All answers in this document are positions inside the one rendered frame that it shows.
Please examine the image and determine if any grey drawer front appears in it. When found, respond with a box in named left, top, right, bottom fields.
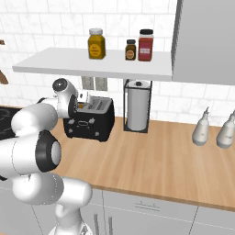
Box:
left=102, top=190, right=199, bottom=222
left=192, top=206, right=235, bottom=235

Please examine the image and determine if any white squeeze bottle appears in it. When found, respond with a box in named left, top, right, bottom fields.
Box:
left=216, top=109, right=235, bottom=151
left=191, top=106, right=212, bottom=147

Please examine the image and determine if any grey wall cupboard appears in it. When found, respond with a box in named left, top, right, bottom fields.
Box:
left=171, top=0, right=235, bottom=87

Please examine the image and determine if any black toaster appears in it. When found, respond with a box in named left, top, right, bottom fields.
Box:
left=62, top=95, right=116, bottom=142

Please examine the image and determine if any white paper towel roll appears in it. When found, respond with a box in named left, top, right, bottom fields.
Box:
left=126, top=80, right=151, bottom=132

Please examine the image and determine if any grey drawer handle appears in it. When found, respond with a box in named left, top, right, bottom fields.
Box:
left=134, top=200, right=162, bottom=212

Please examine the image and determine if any grey cupboard door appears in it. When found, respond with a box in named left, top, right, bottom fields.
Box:
left=103, top=206, right=195, bottom=235
left=80, top=202, right=106, bottom=235

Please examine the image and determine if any red jar with black lid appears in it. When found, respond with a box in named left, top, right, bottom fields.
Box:
left=137, top=28, right=155, bottom=62

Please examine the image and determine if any grey cupboard door handle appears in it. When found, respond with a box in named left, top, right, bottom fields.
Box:
left=93, top=213, right=100, bottom=235
left=106, top=215, right=114, bottom=235

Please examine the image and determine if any yellow jar with white lid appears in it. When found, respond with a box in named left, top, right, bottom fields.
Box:
left=87, top=28, right=106, bottom=61

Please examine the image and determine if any small brown jar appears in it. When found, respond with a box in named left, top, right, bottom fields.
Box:
left=124, top=39, right=138, bottom=62

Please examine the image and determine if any grey wall socket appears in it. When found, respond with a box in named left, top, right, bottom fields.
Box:
left=95, top=76, right=109, bottom=92
left=81, top=76, right=95, bottom=92

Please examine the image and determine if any black paper towel holder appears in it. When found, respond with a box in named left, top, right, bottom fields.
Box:
left=122, top=78, right=153, bottom=134

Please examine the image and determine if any black hob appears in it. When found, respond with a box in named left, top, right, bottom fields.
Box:
left=0, top=105, right=26, bottom=140

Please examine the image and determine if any white wall shelf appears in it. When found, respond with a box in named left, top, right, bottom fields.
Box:
left=12, top=47, right=173, bottom=83

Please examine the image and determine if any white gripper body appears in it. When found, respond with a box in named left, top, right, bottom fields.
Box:
left=77, top=90, right=93, bottom=106

